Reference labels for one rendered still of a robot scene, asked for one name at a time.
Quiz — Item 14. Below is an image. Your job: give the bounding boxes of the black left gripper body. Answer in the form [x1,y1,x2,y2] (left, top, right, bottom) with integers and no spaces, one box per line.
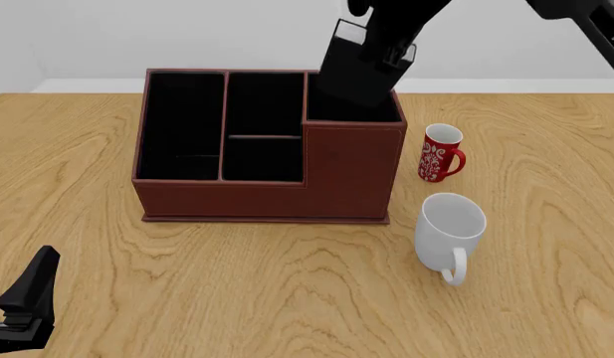
[0,316,57,352]

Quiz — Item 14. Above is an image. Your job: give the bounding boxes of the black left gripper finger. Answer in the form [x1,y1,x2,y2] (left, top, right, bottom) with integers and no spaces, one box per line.
[0,245,62,326]

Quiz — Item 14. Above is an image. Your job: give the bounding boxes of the red-brown desk caddy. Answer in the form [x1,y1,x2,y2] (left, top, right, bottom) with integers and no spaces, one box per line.
[130,68,409,226]

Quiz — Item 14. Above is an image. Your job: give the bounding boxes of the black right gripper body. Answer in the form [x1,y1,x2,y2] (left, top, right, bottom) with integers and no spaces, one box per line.
[358,22,418,72]

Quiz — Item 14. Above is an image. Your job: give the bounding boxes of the red mug with white pattern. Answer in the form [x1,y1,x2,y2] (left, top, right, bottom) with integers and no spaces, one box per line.
[417,122,468,185]

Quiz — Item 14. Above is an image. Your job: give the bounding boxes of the black book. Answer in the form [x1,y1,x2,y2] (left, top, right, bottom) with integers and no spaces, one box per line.
[316,18,418,108]

